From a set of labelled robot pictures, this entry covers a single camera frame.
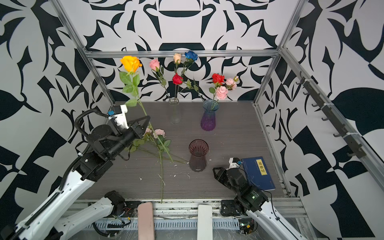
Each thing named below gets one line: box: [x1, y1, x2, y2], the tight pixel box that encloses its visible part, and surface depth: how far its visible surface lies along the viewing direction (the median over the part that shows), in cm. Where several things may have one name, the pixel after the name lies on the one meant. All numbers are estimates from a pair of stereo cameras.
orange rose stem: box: [118, 55, 174, 163], surface depth 60 cm
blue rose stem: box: [181, 50, 198, 77], surface depth 85 cm
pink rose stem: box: [149, 58, 172, 104], surface depth 79 cm
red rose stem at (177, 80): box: [172, 73, 184, 101], surface depth 80 cm
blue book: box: [241, 156, 276, 191], surface depth 88 cm
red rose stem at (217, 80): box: [209, 73, 225, 103], surface depth 89 cm
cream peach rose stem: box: [173, 53, 182, 100], surface depth 86 cm
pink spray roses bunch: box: [209, 76, 240, 110], surface depth 83 cm
